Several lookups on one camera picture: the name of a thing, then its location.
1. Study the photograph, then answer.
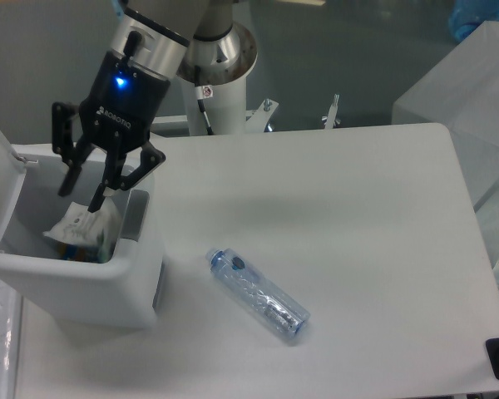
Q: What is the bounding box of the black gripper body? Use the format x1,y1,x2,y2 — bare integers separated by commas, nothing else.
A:
79,52,170,154

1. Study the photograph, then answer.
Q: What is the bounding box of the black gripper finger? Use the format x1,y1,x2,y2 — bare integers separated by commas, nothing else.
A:
86,140,167,214
52,102,92,196

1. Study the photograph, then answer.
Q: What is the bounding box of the white paper wrapper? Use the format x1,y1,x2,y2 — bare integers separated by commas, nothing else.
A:
42,199,122,264

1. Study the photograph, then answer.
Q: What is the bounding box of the clear plastic water bottle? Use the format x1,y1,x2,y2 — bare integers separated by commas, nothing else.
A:
205,248,310,347

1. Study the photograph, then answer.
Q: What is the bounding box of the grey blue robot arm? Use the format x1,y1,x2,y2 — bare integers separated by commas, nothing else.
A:
52,1,233,213

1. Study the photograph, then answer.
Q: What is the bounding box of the white trash can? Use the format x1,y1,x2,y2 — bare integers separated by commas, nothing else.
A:
0,131,164,328

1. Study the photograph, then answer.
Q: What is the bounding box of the blue orange snack packet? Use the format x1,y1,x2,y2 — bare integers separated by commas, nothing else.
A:
57,243,99,263

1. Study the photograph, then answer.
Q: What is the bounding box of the paper sheet in plastic sleeve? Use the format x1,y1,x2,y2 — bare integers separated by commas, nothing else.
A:
0,280,22,398

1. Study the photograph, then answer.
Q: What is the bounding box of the translucent plastic box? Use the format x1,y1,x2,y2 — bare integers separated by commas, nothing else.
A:
392,22,499,288

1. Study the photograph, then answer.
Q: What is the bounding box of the blue plastic bag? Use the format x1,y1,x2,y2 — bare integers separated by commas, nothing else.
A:
448,1,499,42

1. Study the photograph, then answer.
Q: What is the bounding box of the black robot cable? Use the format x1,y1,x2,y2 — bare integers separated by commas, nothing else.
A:
193,65,215,136

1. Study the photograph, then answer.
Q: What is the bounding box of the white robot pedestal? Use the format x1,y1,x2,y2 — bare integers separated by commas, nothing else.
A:
177,22,258,136

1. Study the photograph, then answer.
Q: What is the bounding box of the white pedestal base frame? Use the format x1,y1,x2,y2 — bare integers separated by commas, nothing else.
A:
151,94,341,135

